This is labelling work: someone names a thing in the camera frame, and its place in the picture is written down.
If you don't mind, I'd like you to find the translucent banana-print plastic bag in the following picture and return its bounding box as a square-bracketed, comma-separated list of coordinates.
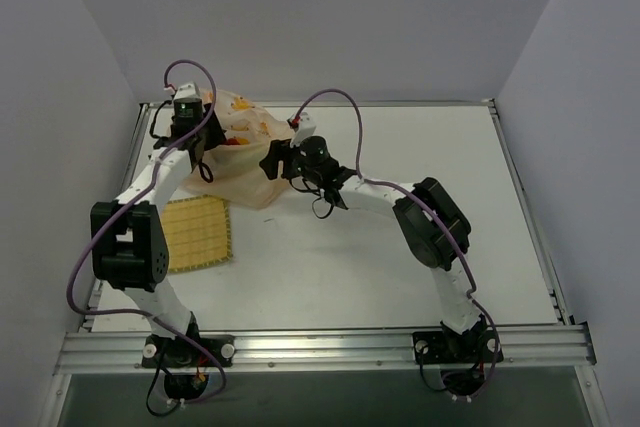
[183, 90, 294, 209]

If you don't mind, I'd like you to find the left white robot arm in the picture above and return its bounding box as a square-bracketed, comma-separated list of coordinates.
[90, 100, 225, 366]

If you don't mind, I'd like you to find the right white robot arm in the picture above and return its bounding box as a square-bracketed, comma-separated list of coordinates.
[259, 136, 482, 360]

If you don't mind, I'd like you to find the woven bamboo tray mat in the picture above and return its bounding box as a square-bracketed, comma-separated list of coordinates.
[161, 196, 233, 274]

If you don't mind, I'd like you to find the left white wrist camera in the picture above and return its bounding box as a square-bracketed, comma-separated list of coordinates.
[173, 82, 202, 104]

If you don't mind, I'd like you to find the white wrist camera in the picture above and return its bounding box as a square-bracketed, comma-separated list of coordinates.
[287, 112, 316, 148]
[173, 82, 202, 104]

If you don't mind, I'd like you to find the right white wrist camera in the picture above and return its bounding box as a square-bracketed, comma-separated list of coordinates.
[287, 112, 316, 148]

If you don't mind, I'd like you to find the left side aluminium rail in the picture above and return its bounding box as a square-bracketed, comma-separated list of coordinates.
[78, 103, 151, 333]

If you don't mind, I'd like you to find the aluminium rail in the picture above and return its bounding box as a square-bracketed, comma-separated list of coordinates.
[54, 325, 596, 375]
[255, 99, 496, 108]
[78, 103, 151, 333]
[488, 98, 575, 325]

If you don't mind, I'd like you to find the back aluminium rail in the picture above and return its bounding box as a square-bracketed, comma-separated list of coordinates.
[255, 99, 496, 108]

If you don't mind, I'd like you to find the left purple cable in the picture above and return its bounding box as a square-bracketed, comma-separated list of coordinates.
[67, 60, 226, 404]

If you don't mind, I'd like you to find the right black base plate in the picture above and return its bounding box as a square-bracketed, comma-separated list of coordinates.
[412, 330, 497, 365]

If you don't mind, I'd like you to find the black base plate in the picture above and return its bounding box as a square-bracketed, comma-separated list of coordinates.
[140, 334, 235, 368]
[412, 330, 497, 365]

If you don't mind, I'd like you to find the right side aluminium rail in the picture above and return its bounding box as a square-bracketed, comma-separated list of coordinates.
[488, 98, 575, 325]

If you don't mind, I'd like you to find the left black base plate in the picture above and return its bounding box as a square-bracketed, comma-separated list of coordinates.
[140, 334, 235, 368]

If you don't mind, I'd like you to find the front aluminium rail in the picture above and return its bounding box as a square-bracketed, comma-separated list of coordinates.
[54, 325, 596, 375]

